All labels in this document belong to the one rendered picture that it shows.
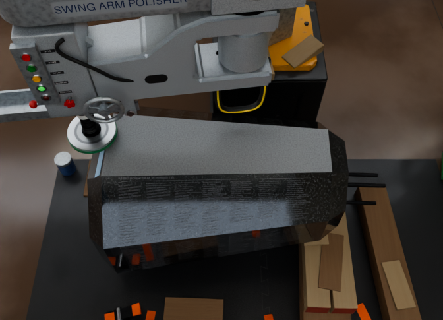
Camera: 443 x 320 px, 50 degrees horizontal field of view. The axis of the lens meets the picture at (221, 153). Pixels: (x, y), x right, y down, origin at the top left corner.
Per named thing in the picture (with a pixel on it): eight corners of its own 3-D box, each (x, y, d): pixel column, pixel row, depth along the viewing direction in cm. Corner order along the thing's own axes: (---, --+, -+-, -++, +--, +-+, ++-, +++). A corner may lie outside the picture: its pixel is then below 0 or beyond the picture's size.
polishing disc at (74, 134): (108, 154, 204) (107, 153, 203) (60, 147, 206) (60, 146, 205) (122, 115, 215) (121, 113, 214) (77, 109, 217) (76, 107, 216)
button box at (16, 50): (60, 97, 174) (35, 40, 150) (60, 103, 173) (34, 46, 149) (38, 99, 174) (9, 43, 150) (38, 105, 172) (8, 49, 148)
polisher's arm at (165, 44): (260, 67, 205) (269, -31, 164) (269, 109, 193) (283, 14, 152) (88, 85, 200) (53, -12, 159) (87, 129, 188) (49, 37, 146)
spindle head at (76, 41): (142, 71, 199) (124, -19, 161) (145, 113, 187) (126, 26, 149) (55, 80, 196) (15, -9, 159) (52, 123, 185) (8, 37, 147)
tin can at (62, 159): (72, 177, 296) (66, 167, 285) (57, 173, 297) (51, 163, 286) (78, 164, 301) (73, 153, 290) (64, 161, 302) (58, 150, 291)
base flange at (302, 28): (222, 6, 273) (222, 0, 269) (307, 6, 273) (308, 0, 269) (222, 70, 246) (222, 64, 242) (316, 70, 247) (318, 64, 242)
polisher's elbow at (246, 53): (224, 34, 190) (224, -6, 173) (271, 43, 187) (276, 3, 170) (211, 68, 180) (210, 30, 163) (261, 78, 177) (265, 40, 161)
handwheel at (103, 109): (127, 103, 187) (120, 77, 174) (128, 123, 181) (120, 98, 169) (88, 107, 185) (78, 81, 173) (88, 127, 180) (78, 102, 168)
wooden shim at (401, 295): (380, 263, 255) (381, 262, 253) (398, 260, 255) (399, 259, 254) (396, 310, 241) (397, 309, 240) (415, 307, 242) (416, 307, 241)
